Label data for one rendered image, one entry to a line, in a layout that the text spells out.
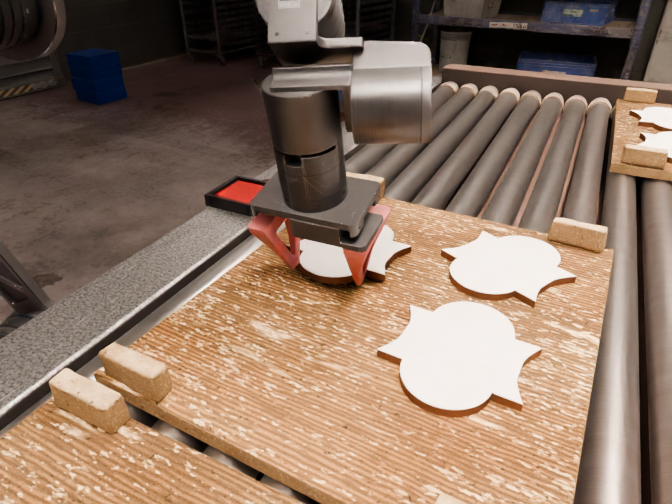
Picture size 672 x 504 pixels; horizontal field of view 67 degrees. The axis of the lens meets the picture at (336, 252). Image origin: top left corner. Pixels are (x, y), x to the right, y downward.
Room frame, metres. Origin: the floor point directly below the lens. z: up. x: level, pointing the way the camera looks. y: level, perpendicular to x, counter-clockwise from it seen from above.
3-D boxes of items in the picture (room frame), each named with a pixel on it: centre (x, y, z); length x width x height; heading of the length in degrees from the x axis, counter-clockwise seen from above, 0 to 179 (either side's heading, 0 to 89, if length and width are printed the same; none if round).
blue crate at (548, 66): (4.63, -1.90, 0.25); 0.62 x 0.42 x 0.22; 68
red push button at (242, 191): (0.65, 0.13, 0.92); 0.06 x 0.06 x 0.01; 64
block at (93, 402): (0.26, 0.18, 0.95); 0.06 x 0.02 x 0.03; 63
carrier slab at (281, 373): (0.39, -0.06, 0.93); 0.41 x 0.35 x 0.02; 151
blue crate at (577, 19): (4.59, -1.99, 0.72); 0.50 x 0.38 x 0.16; 53
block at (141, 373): (0.28, 0.15, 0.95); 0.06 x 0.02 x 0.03; 61
